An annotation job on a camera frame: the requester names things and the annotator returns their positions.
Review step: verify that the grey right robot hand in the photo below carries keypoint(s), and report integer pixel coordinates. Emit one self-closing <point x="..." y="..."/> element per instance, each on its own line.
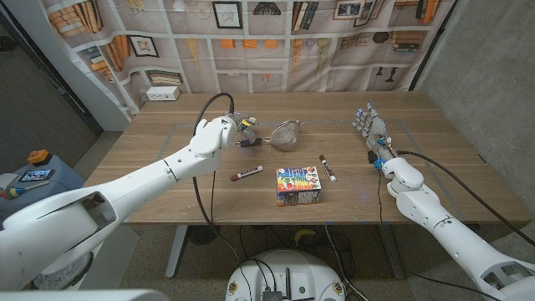
<point x="375" y="129"/>

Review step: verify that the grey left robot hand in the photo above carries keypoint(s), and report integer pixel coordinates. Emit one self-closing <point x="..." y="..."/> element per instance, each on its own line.
<point x="248" y="131"/>

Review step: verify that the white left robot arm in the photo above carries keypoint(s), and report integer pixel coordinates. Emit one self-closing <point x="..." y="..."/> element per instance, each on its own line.
<point x="125" y="192"/>

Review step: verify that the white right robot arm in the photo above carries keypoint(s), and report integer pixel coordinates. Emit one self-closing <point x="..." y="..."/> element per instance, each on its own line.
<point x="451" y="234"/>

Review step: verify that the colourful printed package box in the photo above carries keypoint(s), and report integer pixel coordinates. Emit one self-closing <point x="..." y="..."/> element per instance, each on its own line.
<point x="297" y="184"/>

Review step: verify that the marker with maroon cap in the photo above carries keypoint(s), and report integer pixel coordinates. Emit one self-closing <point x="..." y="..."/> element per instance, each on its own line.
<point x="247" y="172"/>

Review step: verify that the marker with brown cap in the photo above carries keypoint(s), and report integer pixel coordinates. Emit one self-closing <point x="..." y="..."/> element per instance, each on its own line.
<point x="328" y="168"/>

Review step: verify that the printed bookshelf backdrop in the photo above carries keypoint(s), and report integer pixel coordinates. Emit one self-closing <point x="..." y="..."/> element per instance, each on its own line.
<point x="251" y="58"/>

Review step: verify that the white power outlet box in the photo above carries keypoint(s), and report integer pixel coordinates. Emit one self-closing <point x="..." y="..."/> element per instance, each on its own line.
<point x="162" y="93"/>

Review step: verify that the black backdrop stand pole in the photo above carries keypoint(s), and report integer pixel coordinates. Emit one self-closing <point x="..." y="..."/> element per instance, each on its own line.
<point x="432" y="46"/>

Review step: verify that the black round fan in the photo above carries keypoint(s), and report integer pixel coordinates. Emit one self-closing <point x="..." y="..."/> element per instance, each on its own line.
<point x="202" y="235"/>

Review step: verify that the yellow banana-shaped object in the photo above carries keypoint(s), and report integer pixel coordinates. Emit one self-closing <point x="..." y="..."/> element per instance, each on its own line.
<point x="304" y="235"/>

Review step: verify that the grey table leg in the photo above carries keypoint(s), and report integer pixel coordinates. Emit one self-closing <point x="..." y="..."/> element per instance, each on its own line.
<point x="393" y="255"/>

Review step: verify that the white table leg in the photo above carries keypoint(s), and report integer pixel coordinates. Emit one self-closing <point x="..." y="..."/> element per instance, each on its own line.
<point x="175" y="255"/>

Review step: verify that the white robot torso base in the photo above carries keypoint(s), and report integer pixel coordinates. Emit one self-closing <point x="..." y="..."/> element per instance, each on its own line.
<point x="301" y="276"/>

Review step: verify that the blue-grey storage box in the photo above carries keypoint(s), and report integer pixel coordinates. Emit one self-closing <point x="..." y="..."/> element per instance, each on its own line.
<point x="62" y="180"/>

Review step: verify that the orange and black block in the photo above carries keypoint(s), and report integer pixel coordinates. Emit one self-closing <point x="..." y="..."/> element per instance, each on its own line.
<point x="38" y="156"/>

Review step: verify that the smartphone with lit screen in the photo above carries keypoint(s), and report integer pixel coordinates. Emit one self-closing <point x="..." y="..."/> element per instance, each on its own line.
<point x="37" y="175"/>

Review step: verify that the white robot chest edge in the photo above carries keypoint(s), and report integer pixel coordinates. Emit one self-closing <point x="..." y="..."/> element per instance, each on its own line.
<point x="83" y="296"/>

